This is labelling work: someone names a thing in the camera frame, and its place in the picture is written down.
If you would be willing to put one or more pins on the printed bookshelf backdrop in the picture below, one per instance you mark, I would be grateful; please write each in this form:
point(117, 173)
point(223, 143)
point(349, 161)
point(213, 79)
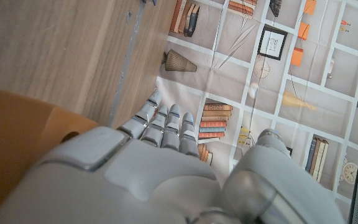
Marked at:
point(306, 102)

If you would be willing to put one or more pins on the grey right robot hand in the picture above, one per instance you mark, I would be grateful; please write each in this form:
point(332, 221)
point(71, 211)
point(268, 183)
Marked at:
point(154, 180)

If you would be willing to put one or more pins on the wooden block with holes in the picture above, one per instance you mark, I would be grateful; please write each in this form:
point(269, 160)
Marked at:
point(14, 133)

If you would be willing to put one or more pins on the blue book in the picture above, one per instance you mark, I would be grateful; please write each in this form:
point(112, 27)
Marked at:
point(150, 1)

